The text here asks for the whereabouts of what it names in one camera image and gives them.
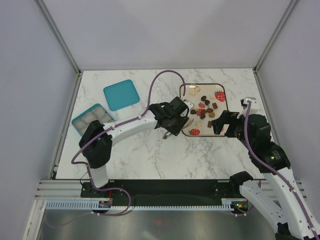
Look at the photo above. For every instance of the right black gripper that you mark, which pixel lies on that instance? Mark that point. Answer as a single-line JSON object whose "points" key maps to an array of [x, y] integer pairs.
{"points": [[226, 117]]}

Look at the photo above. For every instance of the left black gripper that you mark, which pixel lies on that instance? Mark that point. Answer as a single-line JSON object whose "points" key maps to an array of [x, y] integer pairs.
{"points": [[175, 131]]}

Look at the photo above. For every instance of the metal serving tongs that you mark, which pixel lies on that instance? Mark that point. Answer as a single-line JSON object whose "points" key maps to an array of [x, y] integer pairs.
{"points": [[177, 129]]}

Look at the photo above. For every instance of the dark small chocolate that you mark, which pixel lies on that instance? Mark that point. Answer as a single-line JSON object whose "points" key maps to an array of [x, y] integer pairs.
{"points": [[193, 112]]}

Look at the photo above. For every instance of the white heart chocolate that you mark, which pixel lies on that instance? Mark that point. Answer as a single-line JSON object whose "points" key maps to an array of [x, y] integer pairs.
{"points": [[198, 124]]}

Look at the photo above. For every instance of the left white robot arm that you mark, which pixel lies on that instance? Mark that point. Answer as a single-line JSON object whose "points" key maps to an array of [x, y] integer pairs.
{"points": [[99, 138]]}

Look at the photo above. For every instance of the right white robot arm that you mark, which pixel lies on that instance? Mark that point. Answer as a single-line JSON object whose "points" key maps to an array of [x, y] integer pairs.
{"points": [[290, 218]]}

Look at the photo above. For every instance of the brown bar chocolate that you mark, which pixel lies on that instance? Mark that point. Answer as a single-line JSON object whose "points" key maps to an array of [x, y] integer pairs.
{"points": [[209, 124]]}

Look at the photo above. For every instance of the brown round chocolate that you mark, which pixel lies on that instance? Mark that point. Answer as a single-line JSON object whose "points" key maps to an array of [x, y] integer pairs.
{"points": [[209, 110]]}

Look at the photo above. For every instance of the brown rectangular chocolate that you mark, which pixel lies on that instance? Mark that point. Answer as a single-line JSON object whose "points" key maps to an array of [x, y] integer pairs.
{"points": [[215, 106]]}

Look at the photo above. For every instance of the dark heart chocolate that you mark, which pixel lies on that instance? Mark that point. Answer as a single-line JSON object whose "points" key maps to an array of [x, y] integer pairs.
{"points": [[207, 102]]}

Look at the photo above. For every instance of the dark round chocolate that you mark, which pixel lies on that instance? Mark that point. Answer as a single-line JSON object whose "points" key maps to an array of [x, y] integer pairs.
{"points": [[204, 98]]}

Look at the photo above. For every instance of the white square chocolate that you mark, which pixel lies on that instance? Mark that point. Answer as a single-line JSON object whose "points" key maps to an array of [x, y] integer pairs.
{"points": [[192, 93]]}

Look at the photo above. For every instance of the teal chocolate box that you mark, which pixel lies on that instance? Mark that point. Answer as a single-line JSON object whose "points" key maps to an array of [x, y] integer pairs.
{"points": [[95, 112]]}

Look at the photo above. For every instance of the strawberry pattern tray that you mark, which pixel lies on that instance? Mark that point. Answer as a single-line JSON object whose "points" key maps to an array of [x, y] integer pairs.
{"points": [[207, 89]]}

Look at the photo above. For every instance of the teal box lid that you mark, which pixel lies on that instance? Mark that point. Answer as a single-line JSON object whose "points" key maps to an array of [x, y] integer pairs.
{"points": [[121, 95]]}

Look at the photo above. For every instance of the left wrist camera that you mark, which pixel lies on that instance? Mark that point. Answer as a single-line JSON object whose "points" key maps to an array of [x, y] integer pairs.
{"points": [[190, 105]]}

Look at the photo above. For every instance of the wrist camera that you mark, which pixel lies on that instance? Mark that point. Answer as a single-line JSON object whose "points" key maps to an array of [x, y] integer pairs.
{"points": [[190, 105], [245, 103]]}

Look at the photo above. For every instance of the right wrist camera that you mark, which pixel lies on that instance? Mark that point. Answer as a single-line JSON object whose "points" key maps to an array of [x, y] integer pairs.
{"points": [[245, 103]]}

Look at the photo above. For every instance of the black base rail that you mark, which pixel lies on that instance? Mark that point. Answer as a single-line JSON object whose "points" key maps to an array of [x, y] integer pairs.
{"points": [[164, 192]]}

